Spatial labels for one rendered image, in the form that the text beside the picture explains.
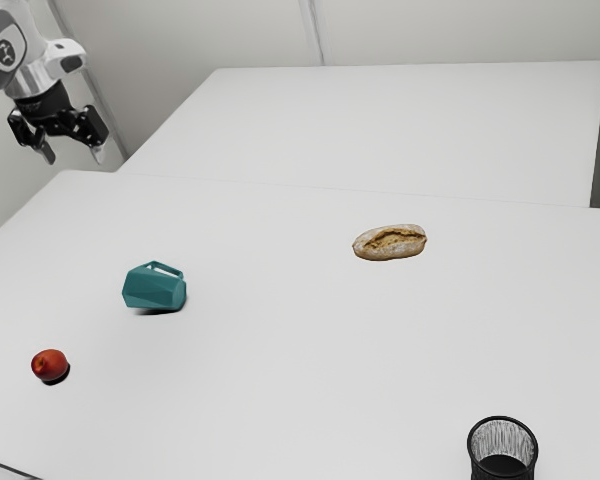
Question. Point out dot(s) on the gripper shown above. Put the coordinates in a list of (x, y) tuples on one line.
[(42, 108)]

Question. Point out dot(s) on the teal faceted mug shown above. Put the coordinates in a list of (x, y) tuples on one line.
[(154, 287)]

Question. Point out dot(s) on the red apple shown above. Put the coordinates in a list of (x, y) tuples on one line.
[(49, 364)]

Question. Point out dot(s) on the brown bread roll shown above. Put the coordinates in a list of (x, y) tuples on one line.
[(390, 241)]

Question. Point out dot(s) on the black mesh pen holder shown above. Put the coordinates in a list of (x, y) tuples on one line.
[(503, 449)]

